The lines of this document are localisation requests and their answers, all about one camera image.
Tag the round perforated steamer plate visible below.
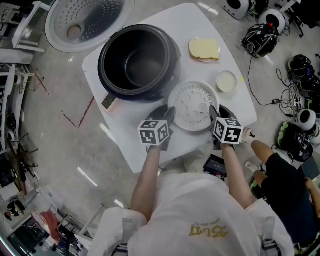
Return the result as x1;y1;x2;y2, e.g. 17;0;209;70
167;79;221;134

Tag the dark pot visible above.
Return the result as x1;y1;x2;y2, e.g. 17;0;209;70
99;24;174;96

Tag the person's white shirt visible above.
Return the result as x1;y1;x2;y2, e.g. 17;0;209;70
87;172;296;256

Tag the grey shoulder strap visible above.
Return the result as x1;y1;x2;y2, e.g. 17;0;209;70
113;217;136;256
261;216;280;256

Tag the red cloth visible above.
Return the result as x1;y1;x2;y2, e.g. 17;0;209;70
39;211;62;245

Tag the person's left forearm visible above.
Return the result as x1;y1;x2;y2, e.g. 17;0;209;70
129;144;162;222

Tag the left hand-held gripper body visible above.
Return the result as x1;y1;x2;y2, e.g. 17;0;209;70
137;119;174;152

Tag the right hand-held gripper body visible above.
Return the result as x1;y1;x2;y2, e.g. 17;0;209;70
211;117;245;151

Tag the navy rice cooker white lid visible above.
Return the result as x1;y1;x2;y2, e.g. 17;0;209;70
44;0;182;102

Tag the black helmet with red knob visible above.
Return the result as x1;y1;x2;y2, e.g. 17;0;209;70
241;23;279;59

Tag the person's right forearm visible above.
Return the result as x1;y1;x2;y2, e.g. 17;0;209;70
220;143;256;210

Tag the small white bowl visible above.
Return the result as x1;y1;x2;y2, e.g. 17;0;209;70
216;70;238;94

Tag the white helmet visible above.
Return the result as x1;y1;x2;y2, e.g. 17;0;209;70
258;8;287;35
223;0;251;21
297;108;319;132

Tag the black and green helmet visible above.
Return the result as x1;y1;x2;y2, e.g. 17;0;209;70
276;121;314;162

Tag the yellow sponge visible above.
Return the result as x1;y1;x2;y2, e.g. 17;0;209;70
188;37;222;64

